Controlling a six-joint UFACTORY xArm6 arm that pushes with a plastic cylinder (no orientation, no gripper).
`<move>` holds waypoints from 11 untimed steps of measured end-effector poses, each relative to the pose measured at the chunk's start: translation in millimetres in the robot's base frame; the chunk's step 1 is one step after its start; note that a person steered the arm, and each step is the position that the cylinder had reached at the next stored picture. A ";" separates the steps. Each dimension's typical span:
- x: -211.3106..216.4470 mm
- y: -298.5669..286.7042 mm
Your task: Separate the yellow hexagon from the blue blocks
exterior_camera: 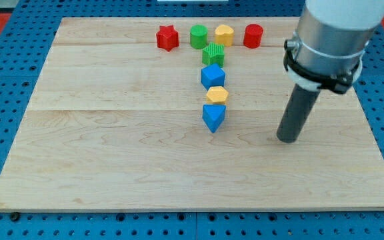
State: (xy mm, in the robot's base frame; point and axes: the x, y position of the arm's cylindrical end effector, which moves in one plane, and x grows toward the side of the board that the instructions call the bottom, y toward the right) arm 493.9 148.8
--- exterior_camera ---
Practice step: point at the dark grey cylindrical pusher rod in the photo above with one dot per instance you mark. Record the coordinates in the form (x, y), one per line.
(298, 108)

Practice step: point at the blue triangle block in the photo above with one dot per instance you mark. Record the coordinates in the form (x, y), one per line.
(213, 116)

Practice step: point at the wooden board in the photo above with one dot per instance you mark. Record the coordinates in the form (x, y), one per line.
(114, 124)

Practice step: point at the yellow hexagon block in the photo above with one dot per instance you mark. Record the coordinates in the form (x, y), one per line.
(217, 95)

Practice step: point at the red star block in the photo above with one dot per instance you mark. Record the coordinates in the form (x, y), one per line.
(167, 38)

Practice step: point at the red cylinder block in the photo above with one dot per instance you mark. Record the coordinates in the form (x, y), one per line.
(253, 35)

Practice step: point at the green star block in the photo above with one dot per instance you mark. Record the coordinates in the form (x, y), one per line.
(213, 53)

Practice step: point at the green cylinder block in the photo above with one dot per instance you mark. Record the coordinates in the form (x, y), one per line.
(198, 36)

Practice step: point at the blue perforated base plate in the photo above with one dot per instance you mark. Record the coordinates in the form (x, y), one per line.
(24, 44)

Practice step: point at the yellow heart block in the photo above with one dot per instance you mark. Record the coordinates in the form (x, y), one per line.
(224, 35)

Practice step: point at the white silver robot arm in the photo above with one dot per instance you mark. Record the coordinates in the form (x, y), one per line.
(328, 44)

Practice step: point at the blue cube block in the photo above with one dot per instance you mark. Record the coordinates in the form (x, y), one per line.
(212, 76)

